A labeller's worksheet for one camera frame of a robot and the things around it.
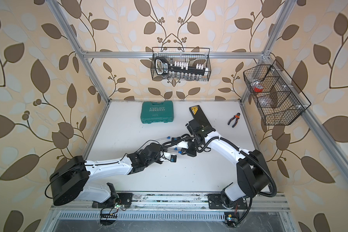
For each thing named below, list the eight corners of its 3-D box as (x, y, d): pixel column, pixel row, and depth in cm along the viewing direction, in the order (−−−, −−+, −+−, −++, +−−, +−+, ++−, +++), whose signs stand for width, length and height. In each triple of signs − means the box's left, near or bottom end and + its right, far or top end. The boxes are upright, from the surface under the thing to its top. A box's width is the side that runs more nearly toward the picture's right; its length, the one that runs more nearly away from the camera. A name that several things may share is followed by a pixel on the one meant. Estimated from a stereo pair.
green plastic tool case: (139, 123, 108) (138, 119, 104) (143, 104, 120) (142, 100, 117) (173, 123, 108) (173, 119, 104) (174, 104, 120) (173, 100, 117)
